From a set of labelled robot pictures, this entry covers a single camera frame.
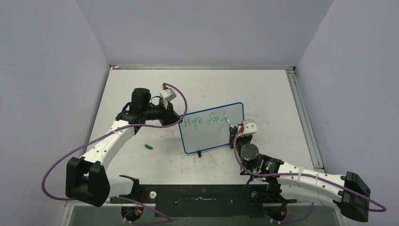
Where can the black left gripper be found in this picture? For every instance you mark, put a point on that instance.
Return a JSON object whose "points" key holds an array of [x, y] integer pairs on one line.
{"points": [[170, 116]]}

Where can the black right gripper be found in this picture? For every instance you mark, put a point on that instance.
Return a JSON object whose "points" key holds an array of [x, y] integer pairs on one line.
{"points": [[234, 132]]}

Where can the blue framed whiteboard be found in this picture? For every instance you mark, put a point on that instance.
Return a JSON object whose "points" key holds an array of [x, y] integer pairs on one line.
{"points": [[207, 129]]}

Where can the green marker cap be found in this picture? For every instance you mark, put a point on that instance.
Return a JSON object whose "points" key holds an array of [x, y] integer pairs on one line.
{"points": [[148, 147]]}

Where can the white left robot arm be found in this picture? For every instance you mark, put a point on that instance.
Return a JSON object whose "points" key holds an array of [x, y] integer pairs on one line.
{"points": [[86, 177]]}

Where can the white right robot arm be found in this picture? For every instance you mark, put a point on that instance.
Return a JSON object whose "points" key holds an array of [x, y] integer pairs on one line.
{"points": [[286, 182]]}

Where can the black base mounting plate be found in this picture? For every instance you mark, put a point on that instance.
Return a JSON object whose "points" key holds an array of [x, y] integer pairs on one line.
{"points": [[206, 200]]}

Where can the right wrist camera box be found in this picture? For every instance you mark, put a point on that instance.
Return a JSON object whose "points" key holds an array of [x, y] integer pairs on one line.
{"points": [[248, 128]]}

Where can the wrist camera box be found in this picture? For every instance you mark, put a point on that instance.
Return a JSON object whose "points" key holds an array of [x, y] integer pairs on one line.
{"points": [[167, 95], [248, 128]]}

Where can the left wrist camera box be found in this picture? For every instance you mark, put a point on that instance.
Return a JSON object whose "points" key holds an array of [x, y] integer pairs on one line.
{"points": [[167, 95]]}

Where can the aluminium frame rail right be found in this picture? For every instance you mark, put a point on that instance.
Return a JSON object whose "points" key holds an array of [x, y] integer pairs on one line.
{"points": [[305, 120]]}

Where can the aluminium table edge rail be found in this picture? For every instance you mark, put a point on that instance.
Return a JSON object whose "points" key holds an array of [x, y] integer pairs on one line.
{"points": [[163, 67]]}

